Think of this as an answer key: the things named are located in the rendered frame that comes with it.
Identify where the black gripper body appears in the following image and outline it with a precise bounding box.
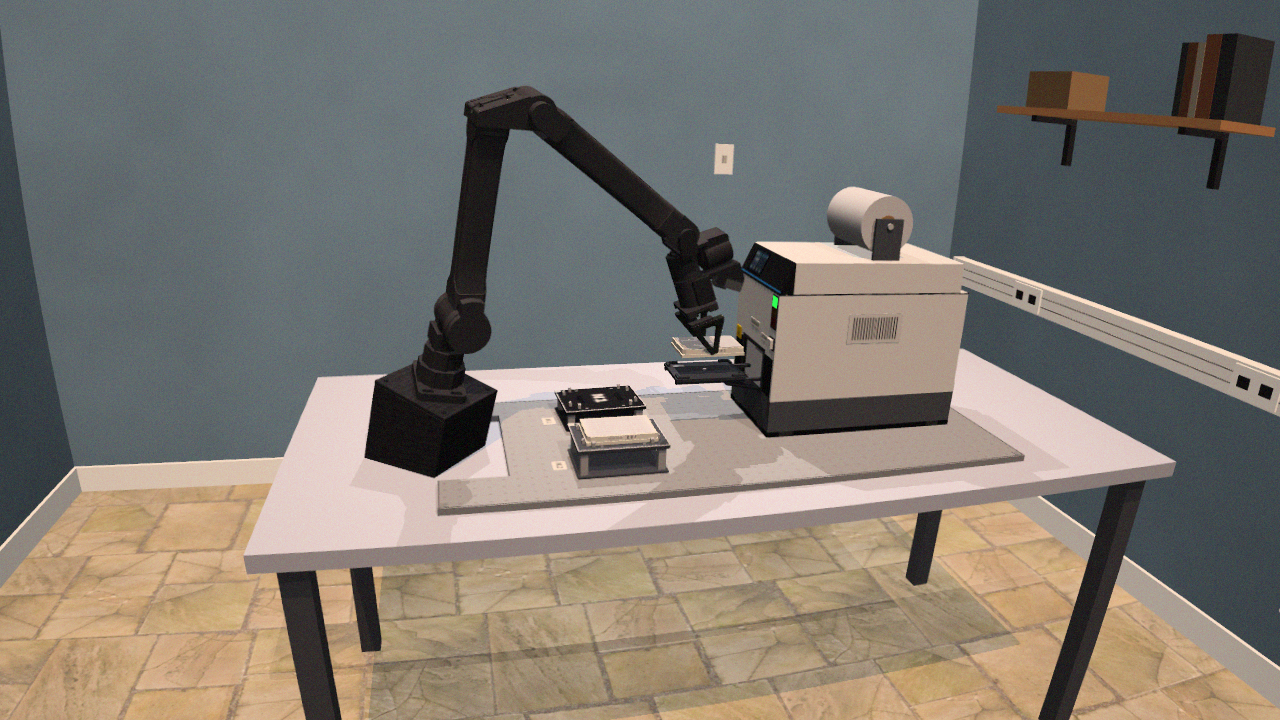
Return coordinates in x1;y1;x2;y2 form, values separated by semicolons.
673;273;719;328

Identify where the beige plate with grid of square wells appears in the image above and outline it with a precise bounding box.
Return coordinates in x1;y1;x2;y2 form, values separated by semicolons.
671;338;744;357

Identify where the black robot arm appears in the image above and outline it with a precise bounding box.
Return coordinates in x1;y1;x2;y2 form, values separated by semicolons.
412;86;745;404

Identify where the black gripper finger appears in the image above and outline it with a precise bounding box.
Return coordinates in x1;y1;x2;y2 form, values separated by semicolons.
689;315;724;355
675;311;707;337

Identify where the cream multi-well plate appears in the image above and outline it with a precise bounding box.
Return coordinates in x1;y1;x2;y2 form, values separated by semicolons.
579;415;659;446

